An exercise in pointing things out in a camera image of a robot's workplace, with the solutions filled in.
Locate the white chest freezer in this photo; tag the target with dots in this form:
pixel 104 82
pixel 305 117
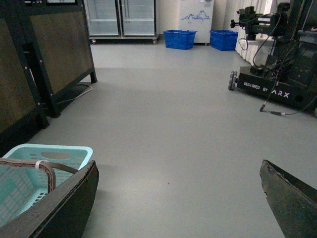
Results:
pixel 196 15

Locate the blue plastic crate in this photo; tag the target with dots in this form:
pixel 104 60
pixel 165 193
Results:
pixel 223 40
pixel 179 39

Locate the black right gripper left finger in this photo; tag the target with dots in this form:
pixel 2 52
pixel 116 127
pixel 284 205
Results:
pixel 63 213

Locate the light blue plastic basket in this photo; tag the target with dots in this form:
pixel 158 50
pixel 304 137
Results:
pixel 21 188

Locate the brown basket handle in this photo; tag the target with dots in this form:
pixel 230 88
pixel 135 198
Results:
pixel 46 166

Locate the black mobile robot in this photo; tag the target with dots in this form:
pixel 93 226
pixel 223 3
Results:
pixel 289 75

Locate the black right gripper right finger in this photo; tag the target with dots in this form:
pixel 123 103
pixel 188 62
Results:
pixel 293 202

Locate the blue plastic crate left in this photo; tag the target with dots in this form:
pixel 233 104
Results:
pixel 179 39

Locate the dark wooden display stand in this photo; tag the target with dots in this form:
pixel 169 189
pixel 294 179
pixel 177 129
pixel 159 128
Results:
pixel 44 52

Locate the glass door refrigerator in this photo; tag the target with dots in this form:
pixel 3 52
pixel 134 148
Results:
pixel 122 20

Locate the blue plastic crate right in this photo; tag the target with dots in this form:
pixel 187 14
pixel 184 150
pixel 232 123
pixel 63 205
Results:
pixel 223 40

